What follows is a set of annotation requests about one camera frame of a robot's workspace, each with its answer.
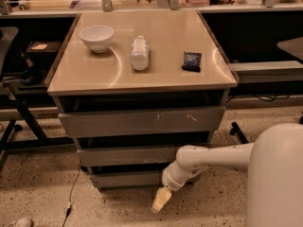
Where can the grey top drawer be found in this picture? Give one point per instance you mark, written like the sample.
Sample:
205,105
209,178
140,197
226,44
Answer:
139,122

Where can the grey drawer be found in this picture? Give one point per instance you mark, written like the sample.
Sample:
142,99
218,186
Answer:
126,179
121,156
139,122

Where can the white ceramic bowl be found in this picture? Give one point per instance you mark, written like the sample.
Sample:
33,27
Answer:
97,38

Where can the black round object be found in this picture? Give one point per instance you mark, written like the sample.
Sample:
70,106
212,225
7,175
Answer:
32,75

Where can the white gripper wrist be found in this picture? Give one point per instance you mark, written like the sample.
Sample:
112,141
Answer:
169,179

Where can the clear plastic water bottle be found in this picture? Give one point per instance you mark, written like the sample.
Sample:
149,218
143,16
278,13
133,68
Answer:
139,57

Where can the grey middle drawer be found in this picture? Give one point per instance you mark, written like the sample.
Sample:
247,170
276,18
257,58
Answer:
121,156

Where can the grey bottom drawer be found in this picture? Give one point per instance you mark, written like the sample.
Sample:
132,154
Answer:
126,179

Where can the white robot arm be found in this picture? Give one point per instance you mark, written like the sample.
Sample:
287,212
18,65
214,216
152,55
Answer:
274,161

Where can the black wheeled stand base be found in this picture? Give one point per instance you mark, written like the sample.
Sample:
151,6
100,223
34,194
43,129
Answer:
236,130

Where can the grey drawer cabinet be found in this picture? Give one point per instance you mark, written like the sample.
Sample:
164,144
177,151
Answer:
134,86

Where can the dark box with note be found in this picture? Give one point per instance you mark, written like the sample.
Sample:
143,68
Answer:
43,50

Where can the white shoe tip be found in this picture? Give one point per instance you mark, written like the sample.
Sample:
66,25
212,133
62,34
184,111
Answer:
22,222

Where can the dark blue snack packet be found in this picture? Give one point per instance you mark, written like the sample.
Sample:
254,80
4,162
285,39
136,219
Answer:
192,61

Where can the grey side shelf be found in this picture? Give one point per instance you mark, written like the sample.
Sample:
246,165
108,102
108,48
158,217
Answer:
268,71

